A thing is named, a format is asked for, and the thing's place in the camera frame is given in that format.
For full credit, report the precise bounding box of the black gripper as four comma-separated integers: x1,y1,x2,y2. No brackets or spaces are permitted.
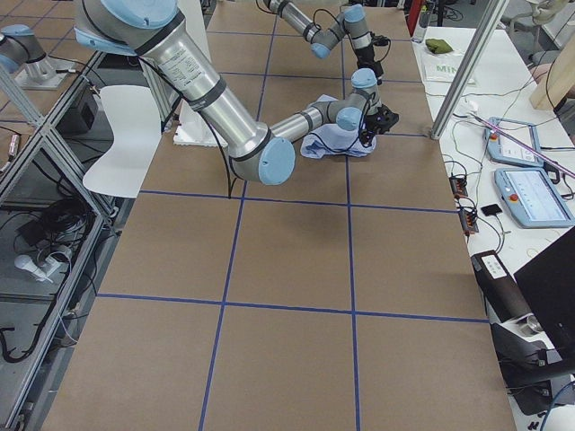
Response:
358,105,399,147
357,44,384,85

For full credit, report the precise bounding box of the blue striped button shirt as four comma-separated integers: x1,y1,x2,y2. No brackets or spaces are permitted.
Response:
299,92,378,161

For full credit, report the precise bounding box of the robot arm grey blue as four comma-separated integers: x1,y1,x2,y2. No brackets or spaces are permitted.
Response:
256,1,390,84
75,1,399,185

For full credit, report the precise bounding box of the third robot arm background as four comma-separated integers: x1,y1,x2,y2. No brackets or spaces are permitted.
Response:
1,24,70,90

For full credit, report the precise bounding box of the green cloth bag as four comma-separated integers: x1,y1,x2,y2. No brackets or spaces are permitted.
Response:
425,38,456,55

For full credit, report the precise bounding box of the white paper green print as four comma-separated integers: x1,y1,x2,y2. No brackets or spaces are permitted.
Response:
420,48,464,83

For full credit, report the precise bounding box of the orange black connector box upper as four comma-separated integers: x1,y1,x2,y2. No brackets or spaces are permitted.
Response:
449,175,468,198

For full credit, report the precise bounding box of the orange black connector box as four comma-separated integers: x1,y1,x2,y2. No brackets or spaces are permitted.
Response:
458,207,479,237
449,175,468,198

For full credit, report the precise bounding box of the orange black connector box lower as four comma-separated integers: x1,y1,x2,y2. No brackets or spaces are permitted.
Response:
458,207,479,237

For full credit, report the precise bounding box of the upper teach pendant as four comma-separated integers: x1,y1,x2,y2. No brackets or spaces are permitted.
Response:
482,116,575,168

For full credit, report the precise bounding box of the teach pendant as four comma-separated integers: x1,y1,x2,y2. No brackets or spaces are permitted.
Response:
482,116,575,168
493,167,574,228

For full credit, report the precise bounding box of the small black pad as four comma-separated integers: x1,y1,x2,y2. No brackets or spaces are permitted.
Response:
481,204,502,216

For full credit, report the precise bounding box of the lower teach pendant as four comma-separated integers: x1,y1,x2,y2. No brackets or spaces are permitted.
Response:
493,167,574,228

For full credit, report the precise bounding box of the black cylindrical device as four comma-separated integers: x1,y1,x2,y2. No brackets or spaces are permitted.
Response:
471,251,543,336

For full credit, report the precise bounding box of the black monitor corner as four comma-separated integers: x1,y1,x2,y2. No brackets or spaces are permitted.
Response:
514,229,574,357

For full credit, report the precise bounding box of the white moulded chair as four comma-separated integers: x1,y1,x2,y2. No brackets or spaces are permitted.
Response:
83,85,162,198

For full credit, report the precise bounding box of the white power strip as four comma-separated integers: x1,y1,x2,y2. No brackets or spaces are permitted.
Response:
14,251,71,283

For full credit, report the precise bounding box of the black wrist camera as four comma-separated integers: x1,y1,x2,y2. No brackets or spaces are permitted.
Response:
372,35,391,47

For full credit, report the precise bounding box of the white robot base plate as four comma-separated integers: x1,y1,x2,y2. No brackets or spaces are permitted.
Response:
173,102,217,147

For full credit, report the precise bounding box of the aluminium frame rail structure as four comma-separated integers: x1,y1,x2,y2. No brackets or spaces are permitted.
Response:
1,54,145,430

